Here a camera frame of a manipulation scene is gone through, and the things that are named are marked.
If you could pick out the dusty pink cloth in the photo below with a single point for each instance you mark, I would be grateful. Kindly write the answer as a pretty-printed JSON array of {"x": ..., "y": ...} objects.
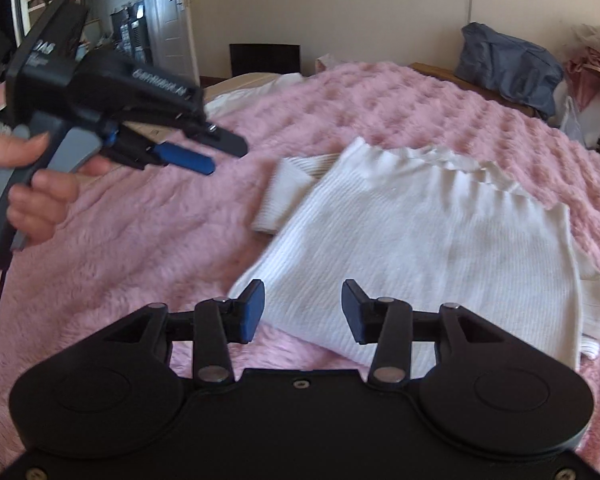
[{"x": 587, "y": 70}]

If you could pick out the white door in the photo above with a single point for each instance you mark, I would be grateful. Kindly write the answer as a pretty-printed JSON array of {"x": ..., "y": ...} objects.
[{"x": 172, "y": 35}]

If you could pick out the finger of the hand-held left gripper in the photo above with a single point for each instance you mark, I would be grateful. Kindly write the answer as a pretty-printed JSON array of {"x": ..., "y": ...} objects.
[
  {"x": 227, "y": 144},
  {"x": 187, "y": 160}
]

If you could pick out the pink fluffy blanket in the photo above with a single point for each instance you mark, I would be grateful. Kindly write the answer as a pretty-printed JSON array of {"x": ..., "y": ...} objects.
[{"x": 155, "y": 220}]

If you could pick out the small white plastic bag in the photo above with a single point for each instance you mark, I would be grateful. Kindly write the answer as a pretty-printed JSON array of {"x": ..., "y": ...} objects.
[{"x": 572, "y": 120}]

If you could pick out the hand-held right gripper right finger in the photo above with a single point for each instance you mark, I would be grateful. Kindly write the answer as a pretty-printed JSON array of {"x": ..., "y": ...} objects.
[{"x": 352, "y": 310}]

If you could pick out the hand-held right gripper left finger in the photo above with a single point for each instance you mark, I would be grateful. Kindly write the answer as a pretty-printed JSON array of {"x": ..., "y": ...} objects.
[{"x": 252, "y": 310}]

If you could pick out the white knit sweater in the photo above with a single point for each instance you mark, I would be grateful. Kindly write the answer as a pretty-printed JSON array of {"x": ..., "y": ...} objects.
[{"x": 405, "y": 240}]

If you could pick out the blue fabric bag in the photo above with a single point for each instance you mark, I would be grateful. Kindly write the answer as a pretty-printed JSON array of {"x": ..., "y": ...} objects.
[{"x": 505, "y": 65}]

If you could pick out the beige bed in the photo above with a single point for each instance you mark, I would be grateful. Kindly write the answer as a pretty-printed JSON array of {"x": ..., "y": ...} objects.
[{"x": 225, "y": 86}]

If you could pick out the black appliance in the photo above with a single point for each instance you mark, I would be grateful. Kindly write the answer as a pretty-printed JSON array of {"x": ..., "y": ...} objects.
[{"x": 127, "y": 35}]

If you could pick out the person's left hand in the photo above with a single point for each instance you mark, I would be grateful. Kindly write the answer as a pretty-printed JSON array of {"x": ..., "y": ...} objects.
[{"x": 50, "y": 205}]

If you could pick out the black flat panel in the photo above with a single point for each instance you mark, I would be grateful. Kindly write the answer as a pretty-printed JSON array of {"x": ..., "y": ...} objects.
[{"x": 265, "y": 60}]

